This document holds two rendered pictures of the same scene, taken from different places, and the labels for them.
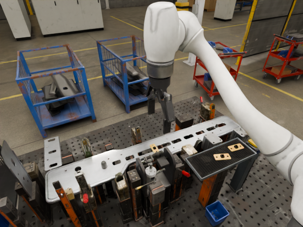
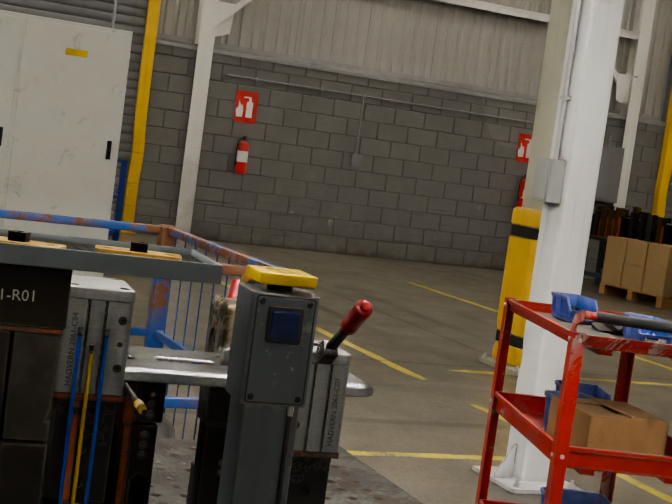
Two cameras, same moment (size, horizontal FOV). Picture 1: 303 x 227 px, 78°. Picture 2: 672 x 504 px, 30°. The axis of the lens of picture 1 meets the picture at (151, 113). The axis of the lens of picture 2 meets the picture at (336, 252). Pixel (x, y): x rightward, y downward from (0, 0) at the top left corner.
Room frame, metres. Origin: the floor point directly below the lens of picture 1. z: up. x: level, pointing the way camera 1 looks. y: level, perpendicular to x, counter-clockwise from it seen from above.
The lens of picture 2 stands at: (-0.46, -0.81, 1.28)
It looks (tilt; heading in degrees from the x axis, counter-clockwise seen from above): 4 degrees down; 7
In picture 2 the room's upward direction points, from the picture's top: 8 degrees clockwise
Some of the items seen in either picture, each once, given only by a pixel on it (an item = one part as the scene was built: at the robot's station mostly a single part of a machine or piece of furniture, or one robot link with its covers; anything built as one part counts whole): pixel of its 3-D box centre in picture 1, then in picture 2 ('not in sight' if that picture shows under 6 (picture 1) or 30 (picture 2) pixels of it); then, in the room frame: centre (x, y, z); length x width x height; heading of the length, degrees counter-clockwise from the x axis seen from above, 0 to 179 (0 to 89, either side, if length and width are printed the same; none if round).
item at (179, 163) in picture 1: (172, 179); not in sight; (0.70, -0.13, 0.89); 0.13 x 0.11 x 0.38; 25
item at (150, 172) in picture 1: (154, 183); not in sight; (0.64, -0.02, 0.94); 0.18 x 0.13 x 0.49; 115
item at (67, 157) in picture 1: (72, 171); not in sight; (0.81, 0.55, 0.84); 0.11 x 0.10 x 0.28; 25
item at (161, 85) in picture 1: (159, 86); not in sight; (0.60, -0.03, 1.62); 0.08 x 0.07 x 0.09; 25
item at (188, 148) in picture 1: (185, 168); not in sight; (0.80, -0.23, 0.89); 0.13 x 0.11 x 0.38; 25
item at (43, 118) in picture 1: (57, 86); not in sight; (2.71, 1.54, 0.47); 1.20 x 0.80 x 0.95; 29
